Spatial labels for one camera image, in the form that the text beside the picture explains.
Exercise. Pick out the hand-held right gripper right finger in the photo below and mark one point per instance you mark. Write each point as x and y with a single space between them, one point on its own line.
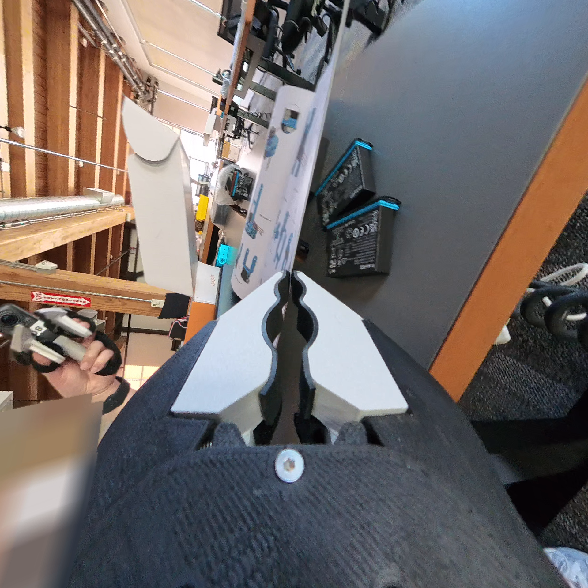
353 367

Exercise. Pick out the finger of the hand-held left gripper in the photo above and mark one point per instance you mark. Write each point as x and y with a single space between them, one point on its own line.
64 319

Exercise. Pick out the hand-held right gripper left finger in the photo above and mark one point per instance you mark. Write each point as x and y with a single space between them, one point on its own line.
225 367

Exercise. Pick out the assembly instruction manual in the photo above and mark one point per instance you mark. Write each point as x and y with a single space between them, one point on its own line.
275 216

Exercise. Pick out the dark grey desk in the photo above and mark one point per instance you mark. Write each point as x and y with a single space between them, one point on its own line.
459 138

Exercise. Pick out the person's left hand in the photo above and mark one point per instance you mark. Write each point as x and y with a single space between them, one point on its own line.
87 379

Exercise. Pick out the red white sign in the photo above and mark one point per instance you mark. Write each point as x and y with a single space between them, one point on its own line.
59 300

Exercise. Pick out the white small box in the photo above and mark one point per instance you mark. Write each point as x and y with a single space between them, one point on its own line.
207 282

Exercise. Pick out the black wristband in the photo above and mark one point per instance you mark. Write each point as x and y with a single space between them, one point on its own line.
117 395

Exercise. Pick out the blue robot part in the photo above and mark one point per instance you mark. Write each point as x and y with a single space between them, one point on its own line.
224 255

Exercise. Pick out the black battery blue edge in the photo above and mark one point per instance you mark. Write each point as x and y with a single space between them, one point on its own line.
242 183
360 243
347 181

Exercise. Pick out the ceiling pipe bundle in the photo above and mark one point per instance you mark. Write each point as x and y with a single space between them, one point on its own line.
115 50

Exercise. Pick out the black office chair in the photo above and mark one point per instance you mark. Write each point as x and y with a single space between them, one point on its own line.
294 27

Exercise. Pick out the silver air duct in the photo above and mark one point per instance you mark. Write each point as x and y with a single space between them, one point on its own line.
46 209

